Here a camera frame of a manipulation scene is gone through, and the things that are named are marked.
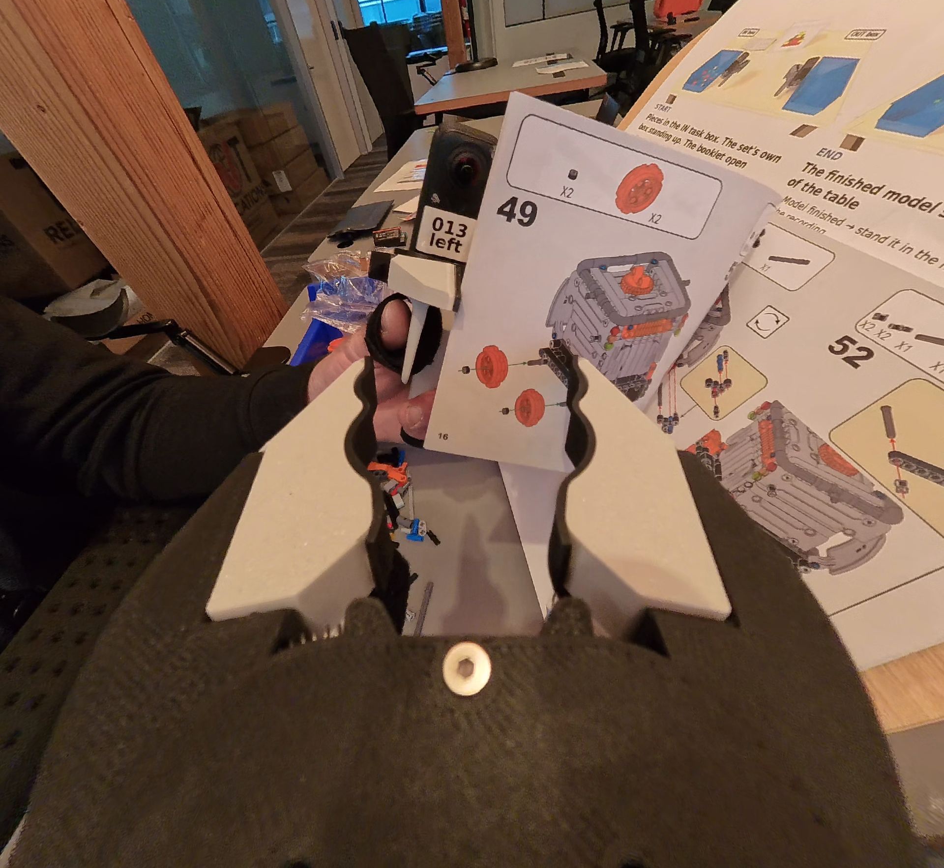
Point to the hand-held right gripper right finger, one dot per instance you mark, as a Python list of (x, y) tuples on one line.
[(642, 529)]

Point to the instruction booklet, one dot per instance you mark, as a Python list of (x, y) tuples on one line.
[(620, 219)]

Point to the wooden pillar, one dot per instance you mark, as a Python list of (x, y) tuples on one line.
[(133, 116)]

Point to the blue storage bin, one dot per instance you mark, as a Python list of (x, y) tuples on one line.
[(307, 342)]

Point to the black office chair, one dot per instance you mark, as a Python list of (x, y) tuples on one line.
[(381, 72)]

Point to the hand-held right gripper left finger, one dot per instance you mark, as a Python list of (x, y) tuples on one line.
[(295, 529)]

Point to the pile of plastic building pieces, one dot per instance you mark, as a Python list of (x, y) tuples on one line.
[(401, 500)]

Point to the person's left forearm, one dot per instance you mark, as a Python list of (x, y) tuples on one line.
[(133, 411)]

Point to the clear plastic bags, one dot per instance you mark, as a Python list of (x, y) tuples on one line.
[(342, 290)]

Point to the person's left hand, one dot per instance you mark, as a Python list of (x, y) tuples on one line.
[(387, 396)]

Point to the brown cardboard boxes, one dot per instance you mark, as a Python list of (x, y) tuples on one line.
[(258, 160)]

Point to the grey meeting table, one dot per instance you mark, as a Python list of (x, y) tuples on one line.
[(509, 79)]

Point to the black studded mat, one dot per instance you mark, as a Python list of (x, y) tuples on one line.
[(74, 632)]

